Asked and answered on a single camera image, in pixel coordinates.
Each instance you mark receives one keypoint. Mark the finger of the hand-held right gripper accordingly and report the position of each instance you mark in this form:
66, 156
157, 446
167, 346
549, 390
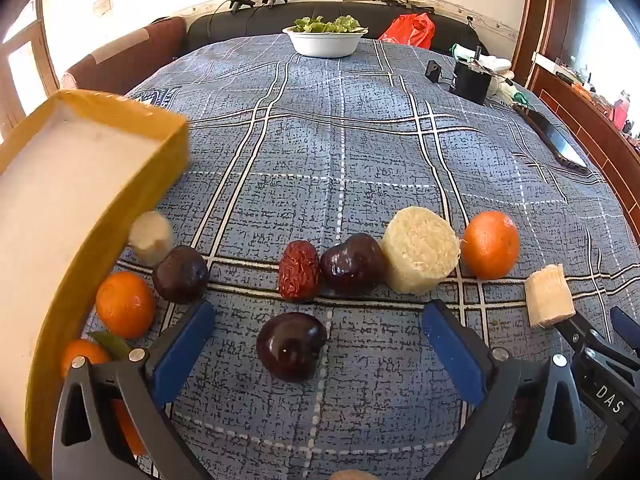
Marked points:
575, 332
625, 322

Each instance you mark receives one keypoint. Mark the red plastic bag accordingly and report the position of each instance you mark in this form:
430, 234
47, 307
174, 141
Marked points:
410, 30

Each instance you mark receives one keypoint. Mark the yellow cardboard box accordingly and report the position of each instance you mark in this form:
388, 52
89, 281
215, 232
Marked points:
60, 185

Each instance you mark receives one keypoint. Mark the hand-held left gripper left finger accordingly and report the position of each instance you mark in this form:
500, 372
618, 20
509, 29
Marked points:
185, 355

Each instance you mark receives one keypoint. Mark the small black clip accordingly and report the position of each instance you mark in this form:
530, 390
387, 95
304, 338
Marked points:
433, 70

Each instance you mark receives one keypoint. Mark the blue plaid tablecloth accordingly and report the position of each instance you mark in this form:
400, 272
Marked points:
325, 160

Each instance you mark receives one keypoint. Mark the pink bottle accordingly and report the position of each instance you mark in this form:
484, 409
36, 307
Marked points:
621, 110

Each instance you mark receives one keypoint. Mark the black smartphone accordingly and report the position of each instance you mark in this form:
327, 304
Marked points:
555, 140

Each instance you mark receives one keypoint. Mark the wall outlet plate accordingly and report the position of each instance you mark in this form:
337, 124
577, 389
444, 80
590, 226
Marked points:
102, 2

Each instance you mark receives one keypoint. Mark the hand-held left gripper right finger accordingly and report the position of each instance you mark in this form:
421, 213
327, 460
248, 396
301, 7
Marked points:
450, 350

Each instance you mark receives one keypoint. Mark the black sofa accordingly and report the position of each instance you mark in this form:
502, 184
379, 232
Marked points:
225, 25

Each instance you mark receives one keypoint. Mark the white bowl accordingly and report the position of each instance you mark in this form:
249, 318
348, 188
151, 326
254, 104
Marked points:
325, 45

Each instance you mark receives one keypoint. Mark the red date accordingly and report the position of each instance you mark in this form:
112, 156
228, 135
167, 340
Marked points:
299, 272

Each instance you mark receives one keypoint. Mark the black cup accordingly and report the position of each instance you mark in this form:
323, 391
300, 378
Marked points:
470, 82

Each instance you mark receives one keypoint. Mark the wooden door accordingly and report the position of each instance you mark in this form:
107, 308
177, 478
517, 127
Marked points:
45, 70

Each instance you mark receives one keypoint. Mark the orange with green leaf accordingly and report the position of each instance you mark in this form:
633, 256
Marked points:
82, 352

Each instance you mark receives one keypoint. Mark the green lettuce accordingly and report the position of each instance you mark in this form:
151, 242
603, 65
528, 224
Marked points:
325, 25

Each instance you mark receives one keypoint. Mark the wooden cabinet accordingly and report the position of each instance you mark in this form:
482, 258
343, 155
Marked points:
590, 130

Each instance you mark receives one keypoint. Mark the white green glove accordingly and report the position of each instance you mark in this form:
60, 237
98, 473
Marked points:
492, 62

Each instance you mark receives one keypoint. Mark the brown armchair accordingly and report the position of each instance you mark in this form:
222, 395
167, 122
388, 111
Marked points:
125, 55

